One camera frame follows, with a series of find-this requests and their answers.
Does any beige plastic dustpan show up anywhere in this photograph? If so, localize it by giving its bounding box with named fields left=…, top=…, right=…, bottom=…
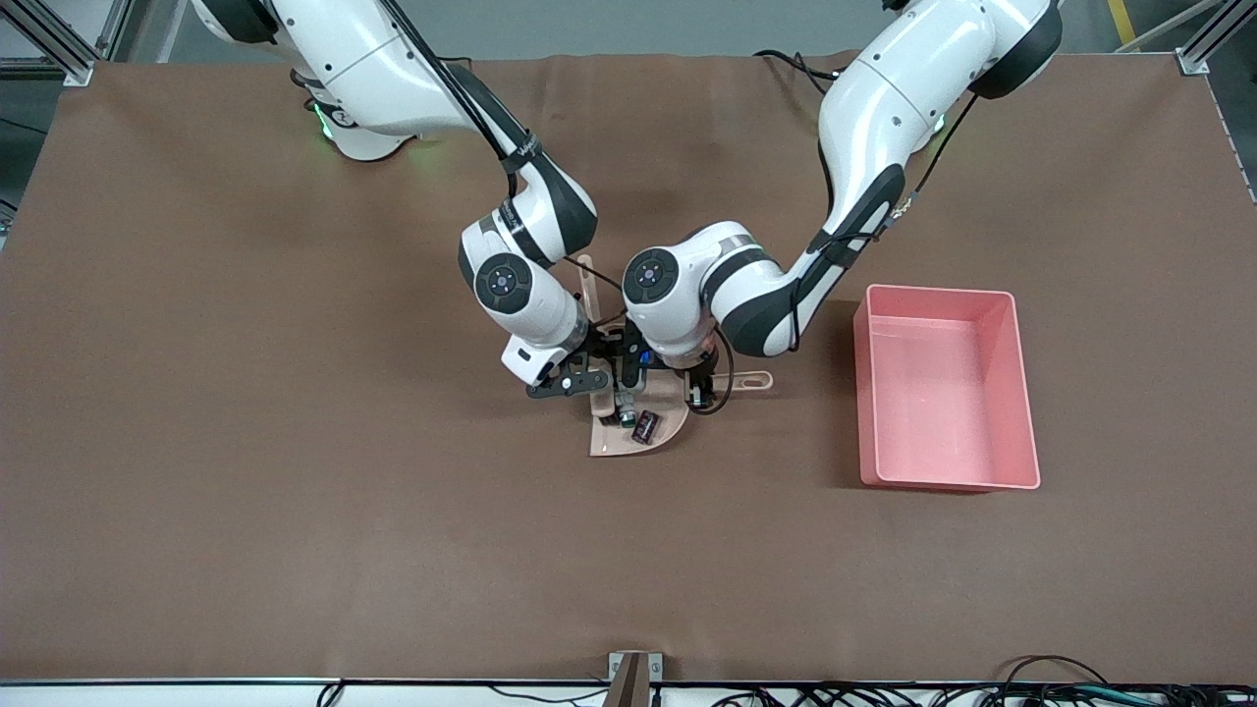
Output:
left=589, top=368, right=774, bottom=458

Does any pink plastic bin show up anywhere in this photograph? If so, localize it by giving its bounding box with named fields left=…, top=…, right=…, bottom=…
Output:
left=852, top=284, right=1042, bottom=491

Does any large table cover mat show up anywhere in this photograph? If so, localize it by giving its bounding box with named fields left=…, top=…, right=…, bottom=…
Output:
left=0, top=49, right=1257, bottom=683

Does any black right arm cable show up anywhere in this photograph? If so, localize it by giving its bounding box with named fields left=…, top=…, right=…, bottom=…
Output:
left=378, top=0, right=629, bottom=325

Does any metal table edge bracket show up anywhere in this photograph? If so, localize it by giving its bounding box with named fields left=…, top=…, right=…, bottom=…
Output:
left=604, top=651, right=664, bottom=707

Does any black base cable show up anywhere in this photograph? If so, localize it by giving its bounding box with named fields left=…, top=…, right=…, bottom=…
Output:
left=753, top=48, right=836, bottom=95

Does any black cable bundle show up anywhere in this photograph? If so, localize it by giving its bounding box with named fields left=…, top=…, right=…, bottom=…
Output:
left=712, top=682, right=1257, bottom=707

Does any black looped cable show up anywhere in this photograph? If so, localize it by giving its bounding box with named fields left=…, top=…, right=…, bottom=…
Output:
left=994, top=655, right=1113, bottom=704

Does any white table edge rail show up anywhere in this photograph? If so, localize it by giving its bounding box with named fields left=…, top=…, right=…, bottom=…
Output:
left=0, top=680, right=1257, bottom=707

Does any aluminium frame profile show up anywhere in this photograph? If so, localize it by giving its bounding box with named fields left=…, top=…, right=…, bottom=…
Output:
left=0, top=0, right=134, bottom=84
left=1174, top=0, right=1257, bottom=76

